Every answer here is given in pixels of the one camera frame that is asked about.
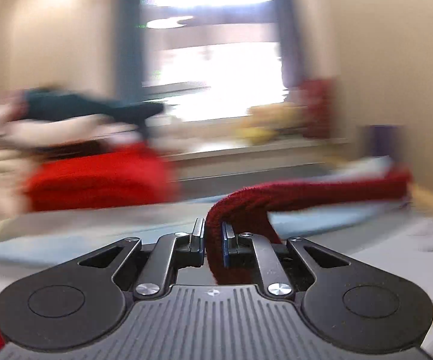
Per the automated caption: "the dark red knit sweater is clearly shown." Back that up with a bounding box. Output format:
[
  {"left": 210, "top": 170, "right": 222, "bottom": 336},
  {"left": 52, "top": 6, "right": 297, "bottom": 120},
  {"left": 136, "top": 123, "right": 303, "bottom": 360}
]
[{"left": 0, "top": 168, "right": 413, "bottom": 360}]

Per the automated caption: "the light blue folded sheet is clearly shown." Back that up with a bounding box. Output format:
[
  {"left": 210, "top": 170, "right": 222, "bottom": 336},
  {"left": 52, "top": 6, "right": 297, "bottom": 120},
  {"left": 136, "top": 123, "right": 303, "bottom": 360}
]
[{"left": 0, "top": 154, "right": 420, "bottom": 271}]

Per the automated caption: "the bright red folded blanket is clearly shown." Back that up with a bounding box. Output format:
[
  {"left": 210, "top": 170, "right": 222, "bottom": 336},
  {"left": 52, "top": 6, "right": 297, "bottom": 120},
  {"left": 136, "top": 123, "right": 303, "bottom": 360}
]
[{"left": 23, "top": 144, "right": 178, "bottom": 211}]

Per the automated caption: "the yellow plush toy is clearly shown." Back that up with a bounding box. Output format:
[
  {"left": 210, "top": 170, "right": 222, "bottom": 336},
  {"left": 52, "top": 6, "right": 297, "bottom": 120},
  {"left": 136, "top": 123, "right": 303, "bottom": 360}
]
[{"left": 235, "top": 102, "right": 305, "bottom": 146}]

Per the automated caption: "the dark red cushion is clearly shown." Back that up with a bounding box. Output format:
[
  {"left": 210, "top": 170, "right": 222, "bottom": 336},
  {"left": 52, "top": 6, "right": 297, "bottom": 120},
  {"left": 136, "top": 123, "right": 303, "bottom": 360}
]
[{"left": 299, "top": 79, "right": 334, "bottom": 140}]

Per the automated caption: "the purple box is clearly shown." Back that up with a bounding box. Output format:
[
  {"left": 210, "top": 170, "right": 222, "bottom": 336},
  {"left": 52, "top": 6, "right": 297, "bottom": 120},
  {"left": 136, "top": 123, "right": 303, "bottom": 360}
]
[{"left": 359, "top": 124, "right": 405, "bottom": 164}]

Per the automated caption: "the blue curtain left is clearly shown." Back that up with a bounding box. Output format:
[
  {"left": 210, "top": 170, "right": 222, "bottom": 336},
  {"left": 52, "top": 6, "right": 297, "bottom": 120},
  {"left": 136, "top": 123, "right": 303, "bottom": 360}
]
[{"left": 115, "top": 0, "right": 144, "bottom": 103}]

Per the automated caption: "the cream folded blanket stack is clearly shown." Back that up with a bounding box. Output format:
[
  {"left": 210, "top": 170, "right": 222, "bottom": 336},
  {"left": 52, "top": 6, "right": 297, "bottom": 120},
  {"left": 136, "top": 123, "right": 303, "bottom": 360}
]
[{"left": 0, "top": 149, "right": 37, "bottom": 220}]

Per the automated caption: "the teal shark plush toy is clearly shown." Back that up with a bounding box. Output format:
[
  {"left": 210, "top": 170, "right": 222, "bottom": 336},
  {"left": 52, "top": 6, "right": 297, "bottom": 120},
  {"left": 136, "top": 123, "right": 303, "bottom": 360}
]
[{"left": 22, "top": 88, "right": 164, "bottom": 135}]

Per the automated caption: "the window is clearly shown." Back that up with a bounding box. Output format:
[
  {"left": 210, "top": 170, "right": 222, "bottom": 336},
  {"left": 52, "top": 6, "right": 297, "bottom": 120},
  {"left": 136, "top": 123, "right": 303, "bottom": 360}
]
[{"left": 138, "top": 0, "right": 287, "bottom": 121}]

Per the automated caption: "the white folded bedding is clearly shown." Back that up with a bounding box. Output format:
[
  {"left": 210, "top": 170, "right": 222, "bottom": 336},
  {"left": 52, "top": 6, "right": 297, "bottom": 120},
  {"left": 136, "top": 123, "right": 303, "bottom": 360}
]
[{"left": 0, "top": 105, "right": 143, "bottom": 153}]

